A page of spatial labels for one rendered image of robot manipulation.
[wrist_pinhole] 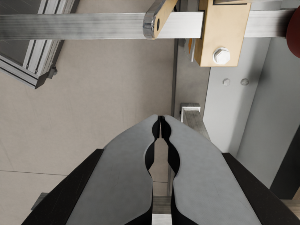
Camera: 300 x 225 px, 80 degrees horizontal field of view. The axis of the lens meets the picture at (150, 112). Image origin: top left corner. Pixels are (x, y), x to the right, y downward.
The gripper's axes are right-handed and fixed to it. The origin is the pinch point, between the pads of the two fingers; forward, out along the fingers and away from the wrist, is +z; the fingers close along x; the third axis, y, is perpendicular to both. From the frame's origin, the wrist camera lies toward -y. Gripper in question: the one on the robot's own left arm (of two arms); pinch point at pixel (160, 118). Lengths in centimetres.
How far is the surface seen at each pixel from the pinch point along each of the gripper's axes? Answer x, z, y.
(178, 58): 4.3, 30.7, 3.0
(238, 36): 9.5, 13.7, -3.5
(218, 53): 7.2, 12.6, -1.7
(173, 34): 1.7, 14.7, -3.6
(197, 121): 8.6, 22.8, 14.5
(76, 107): -57, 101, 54
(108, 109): -34, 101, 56
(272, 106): 28.1, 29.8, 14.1
